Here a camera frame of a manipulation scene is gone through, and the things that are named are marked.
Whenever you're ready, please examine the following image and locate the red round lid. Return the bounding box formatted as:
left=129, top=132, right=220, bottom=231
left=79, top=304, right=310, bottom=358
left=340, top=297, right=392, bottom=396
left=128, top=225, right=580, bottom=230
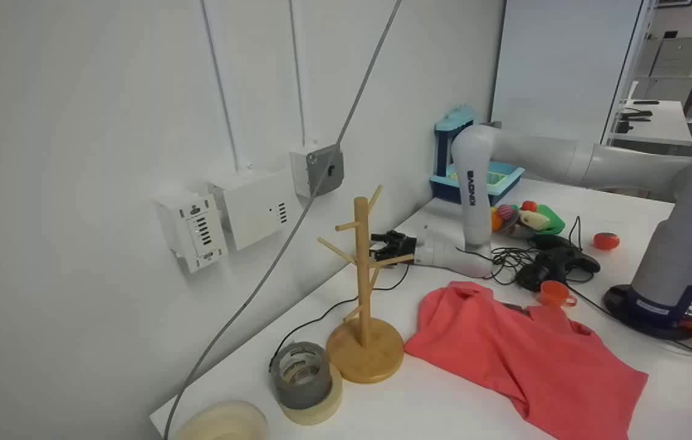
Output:
left=591, top=230, right=623, bottom=253

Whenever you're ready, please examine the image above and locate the plain white wall box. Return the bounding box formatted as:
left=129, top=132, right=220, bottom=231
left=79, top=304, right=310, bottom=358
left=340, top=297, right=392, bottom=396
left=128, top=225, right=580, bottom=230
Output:
left=205, top=165, right=296, bottom=252

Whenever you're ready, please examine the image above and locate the grey junction box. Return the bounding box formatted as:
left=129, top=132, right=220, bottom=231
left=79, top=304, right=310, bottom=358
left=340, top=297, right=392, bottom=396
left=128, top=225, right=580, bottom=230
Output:
left=288, top=141, right=348, bottom=199

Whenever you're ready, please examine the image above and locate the white board panel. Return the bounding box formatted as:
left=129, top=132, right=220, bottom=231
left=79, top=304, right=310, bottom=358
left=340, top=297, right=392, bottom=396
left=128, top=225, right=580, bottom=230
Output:
left=490, top=0, right=650, bottom=147

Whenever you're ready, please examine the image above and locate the black tool head with cable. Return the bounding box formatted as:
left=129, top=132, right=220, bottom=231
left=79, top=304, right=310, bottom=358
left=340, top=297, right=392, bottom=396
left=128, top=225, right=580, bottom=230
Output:
left=370, top=230, right=421, bottom=265

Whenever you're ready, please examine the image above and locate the yellow white toy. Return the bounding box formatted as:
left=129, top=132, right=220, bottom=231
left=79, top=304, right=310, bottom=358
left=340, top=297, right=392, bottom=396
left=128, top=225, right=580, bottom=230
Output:
left=517, top=208, right=552, bottom=231

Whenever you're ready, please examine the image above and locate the pink toy ball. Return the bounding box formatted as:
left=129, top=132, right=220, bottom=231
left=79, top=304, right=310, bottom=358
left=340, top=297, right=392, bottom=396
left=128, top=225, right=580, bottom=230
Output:
left=495, top=203, right=520, bottom=230

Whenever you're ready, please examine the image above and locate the cream bowl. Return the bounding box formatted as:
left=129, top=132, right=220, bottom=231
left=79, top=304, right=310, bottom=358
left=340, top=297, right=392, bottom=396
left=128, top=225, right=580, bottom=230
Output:
left=172, top=397, right=271, bottom=440

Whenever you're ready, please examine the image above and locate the green toy block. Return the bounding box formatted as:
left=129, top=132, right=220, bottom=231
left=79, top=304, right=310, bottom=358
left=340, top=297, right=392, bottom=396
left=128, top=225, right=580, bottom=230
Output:
left=533, top=203, right=568, bottom=238

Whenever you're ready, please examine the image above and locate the thin black table cable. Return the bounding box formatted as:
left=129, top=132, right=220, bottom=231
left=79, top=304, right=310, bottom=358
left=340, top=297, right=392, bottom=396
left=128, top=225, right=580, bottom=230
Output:
left=270, top=262, right=414, bottom=369

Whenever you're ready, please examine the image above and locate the white wall conduit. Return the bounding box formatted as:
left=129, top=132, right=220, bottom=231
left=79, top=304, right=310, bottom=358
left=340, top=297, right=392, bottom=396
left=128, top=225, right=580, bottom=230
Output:
left=198, top=0, right=242, bottom=172
left=286, top=0, right=310, bottom=152

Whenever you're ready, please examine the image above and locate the coral red sweatshirt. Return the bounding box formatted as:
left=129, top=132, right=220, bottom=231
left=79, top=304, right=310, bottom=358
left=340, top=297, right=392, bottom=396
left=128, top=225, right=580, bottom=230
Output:
left=403, top=279, right=650, bottom=440

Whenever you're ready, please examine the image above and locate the white socket with black print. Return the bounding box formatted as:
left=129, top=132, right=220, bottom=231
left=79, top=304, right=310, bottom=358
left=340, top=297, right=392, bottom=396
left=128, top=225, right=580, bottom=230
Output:
left=151, top=185, right=230, bottom=275

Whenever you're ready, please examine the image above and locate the black cable bundle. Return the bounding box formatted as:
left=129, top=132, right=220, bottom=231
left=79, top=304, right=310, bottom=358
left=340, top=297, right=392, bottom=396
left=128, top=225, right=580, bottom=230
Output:
left=490, top=231, right=604, bottom=292

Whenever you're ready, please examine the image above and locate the blue plastic tray stand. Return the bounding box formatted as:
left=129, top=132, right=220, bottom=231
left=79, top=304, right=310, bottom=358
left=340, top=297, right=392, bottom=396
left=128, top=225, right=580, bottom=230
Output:
left=429, top=105, right=525, bottom=204

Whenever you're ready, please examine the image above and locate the long grey wall cable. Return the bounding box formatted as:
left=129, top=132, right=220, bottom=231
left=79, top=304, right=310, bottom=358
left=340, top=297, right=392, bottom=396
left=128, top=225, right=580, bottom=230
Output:
left=162, top=0, right=406, bottom=440

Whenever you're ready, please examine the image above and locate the grey duct tape roll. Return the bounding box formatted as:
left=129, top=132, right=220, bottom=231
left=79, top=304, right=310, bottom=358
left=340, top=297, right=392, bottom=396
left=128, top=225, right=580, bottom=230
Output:
left=266, top=340, right=336, bottom=410

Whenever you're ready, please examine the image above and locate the orange plastic cup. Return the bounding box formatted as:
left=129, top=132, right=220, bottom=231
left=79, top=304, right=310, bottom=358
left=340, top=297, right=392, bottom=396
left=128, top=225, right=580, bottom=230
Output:
left=538, top=279, right=580, bottom=311

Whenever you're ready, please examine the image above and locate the cream tape roll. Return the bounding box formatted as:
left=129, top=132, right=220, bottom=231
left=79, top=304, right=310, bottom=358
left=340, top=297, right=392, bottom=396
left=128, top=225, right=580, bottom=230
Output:
left=280, top=379, right=346, bottom=428

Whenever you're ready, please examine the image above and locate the white background table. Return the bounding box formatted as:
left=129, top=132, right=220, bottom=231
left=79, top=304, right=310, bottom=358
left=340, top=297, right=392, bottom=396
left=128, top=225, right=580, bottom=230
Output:
left=610, top=95, right=692, bottom=152

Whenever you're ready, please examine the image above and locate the wooden mug tree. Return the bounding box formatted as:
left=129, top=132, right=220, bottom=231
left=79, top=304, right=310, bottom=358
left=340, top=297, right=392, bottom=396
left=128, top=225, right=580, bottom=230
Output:
left=316, top=183, right=406, bottom=385

